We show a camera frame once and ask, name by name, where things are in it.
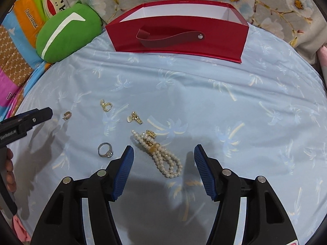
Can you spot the colourful cartoon blanket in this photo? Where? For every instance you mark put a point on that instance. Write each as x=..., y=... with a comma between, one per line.
x=21, y=67

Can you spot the green plush pillow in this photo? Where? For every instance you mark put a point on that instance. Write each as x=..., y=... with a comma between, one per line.
x=67, y=32

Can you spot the gold charm ring earring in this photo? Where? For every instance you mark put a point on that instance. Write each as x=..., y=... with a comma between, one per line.
x=106, y=106

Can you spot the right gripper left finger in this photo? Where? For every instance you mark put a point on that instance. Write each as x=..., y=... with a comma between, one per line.
x=118, y=172

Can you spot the small gold pearl earring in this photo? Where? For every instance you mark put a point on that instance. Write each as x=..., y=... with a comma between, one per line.
x=134, y=117

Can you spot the light blue palm bedsheet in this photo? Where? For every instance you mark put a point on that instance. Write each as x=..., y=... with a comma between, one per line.
x=264, y=116

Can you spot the person left hand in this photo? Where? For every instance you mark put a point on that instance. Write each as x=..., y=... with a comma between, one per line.
x=10, y=177

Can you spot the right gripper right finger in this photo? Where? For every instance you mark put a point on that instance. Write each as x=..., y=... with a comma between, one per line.
x=209, y=170

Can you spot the pink flamingo pillow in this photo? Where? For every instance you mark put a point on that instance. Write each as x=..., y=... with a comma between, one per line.
x=322, y=56

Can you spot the red gift box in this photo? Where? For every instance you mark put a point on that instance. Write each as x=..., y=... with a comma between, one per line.
x=191, y=27

